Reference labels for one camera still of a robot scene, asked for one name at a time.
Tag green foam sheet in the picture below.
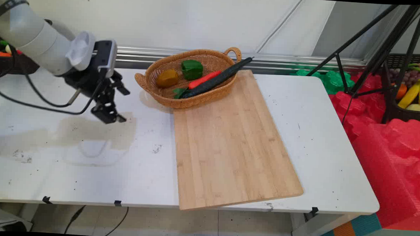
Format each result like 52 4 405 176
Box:
289 67 356 96

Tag black floor cable with plug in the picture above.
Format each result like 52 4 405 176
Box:
64 204 86 235

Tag red foam sheets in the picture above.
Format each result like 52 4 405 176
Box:
323 71 420 231

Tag brown toy potato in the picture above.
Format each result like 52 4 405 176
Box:
156 68 180 89

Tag aluminium wall rail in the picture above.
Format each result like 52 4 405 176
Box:
114 45 370 79

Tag teal orange foam mat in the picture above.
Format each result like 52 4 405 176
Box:
318 210 384 236

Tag bamboo cutting board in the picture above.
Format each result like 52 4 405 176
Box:
169 67 309 216

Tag green toy bell pepper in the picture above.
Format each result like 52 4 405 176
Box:
180 59 204 81

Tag large yellow toy banana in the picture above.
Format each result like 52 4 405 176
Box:
397 78 420 110

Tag white table leg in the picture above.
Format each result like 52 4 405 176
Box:
290 210 356 236

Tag orange toy fruit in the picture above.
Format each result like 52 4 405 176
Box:
392 83 408 101

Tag black camera tripod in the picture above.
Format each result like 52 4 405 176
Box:
304 0 420 126

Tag black silver wrist camera box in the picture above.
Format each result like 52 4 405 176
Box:
92 39 118 79

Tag dark woven basket with fruit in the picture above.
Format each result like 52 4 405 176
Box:
379 52 420 124

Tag long black gripper cable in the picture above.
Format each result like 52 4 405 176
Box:
0 74 104 117

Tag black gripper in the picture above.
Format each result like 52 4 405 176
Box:
58 66 132 125

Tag thin black floor cable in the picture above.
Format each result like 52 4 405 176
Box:
104 206 130 236

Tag red toy carrot with leaves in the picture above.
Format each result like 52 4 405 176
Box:
172 68 222 101

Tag purple toy grapes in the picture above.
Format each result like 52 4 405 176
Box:
388 68 420 89

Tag dark green toy cucumber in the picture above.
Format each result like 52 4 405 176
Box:
180 54 255 102

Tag dark woven basket with vegetables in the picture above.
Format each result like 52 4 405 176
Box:
0 34 41 82

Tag oval wicker basket with handles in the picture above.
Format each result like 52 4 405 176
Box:
133 43 243 112

